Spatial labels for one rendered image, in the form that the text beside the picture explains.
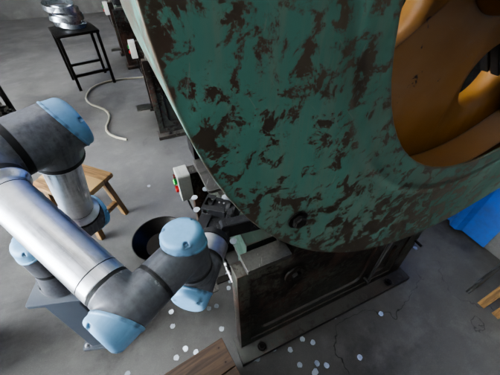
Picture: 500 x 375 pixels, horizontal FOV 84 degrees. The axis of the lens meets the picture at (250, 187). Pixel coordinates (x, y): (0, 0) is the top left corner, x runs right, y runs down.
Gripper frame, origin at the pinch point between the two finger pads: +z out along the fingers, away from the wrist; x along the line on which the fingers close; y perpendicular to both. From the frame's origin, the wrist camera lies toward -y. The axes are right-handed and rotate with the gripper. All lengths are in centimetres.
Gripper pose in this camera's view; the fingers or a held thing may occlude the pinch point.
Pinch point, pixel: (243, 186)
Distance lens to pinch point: 78.0
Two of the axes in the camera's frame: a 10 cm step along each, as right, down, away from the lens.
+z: 2.3, -6.5, 7.2
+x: -0.1, 7.4, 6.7
